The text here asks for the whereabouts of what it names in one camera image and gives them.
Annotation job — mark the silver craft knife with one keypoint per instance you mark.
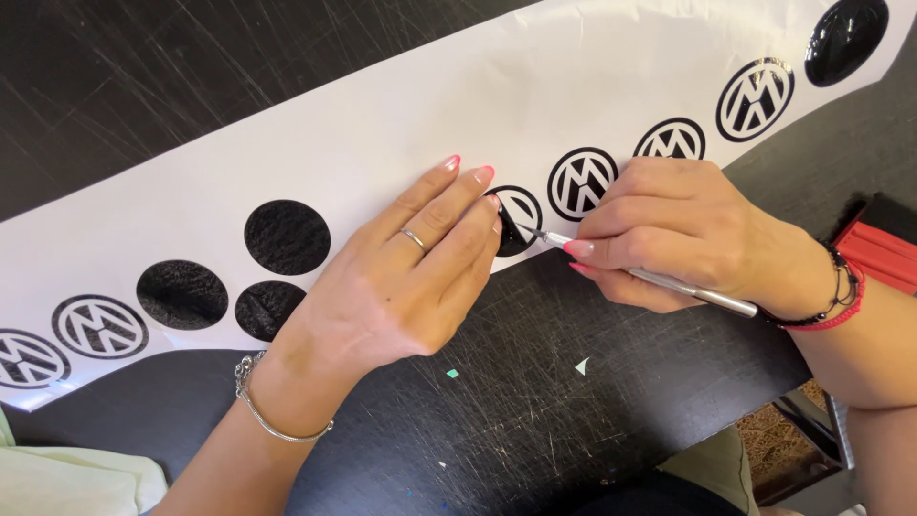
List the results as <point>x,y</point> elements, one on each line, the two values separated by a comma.
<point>716,297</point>

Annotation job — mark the small white paper scrap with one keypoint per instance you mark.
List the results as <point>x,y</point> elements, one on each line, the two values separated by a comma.
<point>582,367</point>

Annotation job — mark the olive trousers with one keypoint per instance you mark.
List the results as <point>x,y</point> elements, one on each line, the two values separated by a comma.
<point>713,466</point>

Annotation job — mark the light green garment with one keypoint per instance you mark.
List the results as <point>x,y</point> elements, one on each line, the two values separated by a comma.
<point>71,476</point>

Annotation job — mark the person's right hand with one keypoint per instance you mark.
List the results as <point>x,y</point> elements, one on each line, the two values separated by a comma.
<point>688,222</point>

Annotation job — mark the plain black round sticker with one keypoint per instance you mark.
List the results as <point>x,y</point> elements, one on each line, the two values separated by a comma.
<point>286,237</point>
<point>266,309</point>
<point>845,41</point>
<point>182,294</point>

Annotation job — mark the row of black emblem stickers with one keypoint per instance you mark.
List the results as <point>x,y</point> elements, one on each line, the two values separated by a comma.
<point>553,185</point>

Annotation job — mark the person's left hand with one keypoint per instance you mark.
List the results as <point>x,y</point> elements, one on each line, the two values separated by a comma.
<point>372,301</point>

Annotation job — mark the white sticker backing sheet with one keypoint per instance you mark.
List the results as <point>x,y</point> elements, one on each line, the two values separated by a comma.
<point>401,107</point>

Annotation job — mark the chair with woven seat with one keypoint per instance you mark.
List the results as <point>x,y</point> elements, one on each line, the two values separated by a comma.
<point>781,444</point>

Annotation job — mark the red plastic squeegee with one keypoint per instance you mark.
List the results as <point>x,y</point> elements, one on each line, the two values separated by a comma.
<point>881,252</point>

